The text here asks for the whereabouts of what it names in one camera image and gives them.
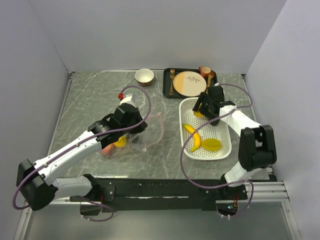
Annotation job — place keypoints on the white and brown bowl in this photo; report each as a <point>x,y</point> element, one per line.
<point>144,77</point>

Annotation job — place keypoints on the black serving tray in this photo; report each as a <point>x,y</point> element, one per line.
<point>167,82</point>

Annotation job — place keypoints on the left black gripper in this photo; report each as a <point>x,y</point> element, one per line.
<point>140,127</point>

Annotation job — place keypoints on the cream and orange plate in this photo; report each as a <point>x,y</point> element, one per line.
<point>189,83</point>

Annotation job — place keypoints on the gold fork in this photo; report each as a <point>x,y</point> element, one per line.
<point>172,76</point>

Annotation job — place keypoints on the small orange cup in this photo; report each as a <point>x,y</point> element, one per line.
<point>204,71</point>

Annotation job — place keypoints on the gold spoon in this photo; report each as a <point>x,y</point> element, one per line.
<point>210,77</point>

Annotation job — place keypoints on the aluminium mounting rail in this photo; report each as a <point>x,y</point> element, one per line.
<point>263,192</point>

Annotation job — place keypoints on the yellow banana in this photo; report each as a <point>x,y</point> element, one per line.
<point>196,137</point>

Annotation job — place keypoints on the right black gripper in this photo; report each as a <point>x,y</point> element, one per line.
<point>200,100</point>

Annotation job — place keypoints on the white perforated plastic basket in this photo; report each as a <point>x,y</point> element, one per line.
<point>219,132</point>

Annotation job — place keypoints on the yellow lemon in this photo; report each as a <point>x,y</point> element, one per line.
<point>121,143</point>

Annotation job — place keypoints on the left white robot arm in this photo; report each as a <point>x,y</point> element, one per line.
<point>39,182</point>

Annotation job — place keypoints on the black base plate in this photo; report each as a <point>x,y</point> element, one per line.
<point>129,194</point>

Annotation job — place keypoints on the yellow star fruit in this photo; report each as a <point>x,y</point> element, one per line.
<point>211,144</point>

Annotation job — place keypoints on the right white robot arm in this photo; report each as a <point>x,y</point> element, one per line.
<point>257,148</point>

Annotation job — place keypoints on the clear zip top bag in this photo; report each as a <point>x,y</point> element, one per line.
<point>147,134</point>

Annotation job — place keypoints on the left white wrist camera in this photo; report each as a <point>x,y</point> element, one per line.
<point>126,99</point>

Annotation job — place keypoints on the round yellow orange fruit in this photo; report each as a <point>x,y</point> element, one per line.
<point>198,114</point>

